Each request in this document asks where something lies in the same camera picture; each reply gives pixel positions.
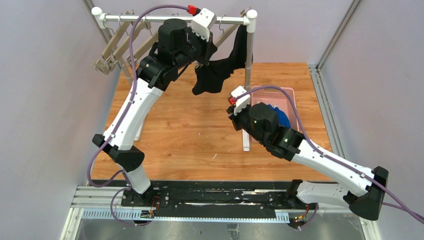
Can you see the empty beige hanger far left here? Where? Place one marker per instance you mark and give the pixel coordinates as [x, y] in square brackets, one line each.
[98, 65]

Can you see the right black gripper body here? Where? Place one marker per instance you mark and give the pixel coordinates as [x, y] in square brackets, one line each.
[234, 120]

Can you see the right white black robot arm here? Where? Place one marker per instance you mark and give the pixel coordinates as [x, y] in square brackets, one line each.
[359, 188]

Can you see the beige hanger with black underwear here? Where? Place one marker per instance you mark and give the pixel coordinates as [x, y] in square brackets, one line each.
[241, 54]

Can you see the black underwear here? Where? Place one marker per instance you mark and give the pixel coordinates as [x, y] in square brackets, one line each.
[210, 78]

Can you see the white silver clothes rack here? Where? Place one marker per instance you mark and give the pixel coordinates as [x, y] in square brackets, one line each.
[248, 18]

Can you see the blue underwear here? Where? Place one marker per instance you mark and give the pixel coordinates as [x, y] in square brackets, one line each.
[282, 117]

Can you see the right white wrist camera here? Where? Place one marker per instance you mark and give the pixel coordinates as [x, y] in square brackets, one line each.
[239, 99]

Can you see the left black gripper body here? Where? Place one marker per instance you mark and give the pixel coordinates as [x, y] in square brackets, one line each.
[205, 52]

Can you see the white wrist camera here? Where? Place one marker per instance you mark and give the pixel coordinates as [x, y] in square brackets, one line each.
[202, 21]
[239, 99]

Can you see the beige clip hanger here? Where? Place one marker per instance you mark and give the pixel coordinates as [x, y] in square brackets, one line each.
[116, 47]

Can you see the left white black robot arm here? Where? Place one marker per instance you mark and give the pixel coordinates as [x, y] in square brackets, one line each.
[178, 45]

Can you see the beige hanger with blue underwear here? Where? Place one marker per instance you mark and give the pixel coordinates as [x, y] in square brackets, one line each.
[144, 37]

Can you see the pink plastic basket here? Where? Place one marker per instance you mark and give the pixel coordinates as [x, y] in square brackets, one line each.
[274, 97]

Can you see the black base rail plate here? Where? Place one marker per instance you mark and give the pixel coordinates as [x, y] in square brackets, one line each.
[217, 199]

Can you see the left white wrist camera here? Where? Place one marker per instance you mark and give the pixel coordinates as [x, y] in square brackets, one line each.
[202, 21]

